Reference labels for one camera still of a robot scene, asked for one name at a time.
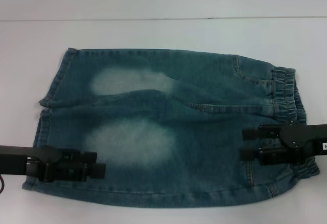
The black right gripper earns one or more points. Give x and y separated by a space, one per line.
306 139

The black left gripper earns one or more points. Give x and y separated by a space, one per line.
23 161

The blue denim shorts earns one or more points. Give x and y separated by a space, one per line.
178 106

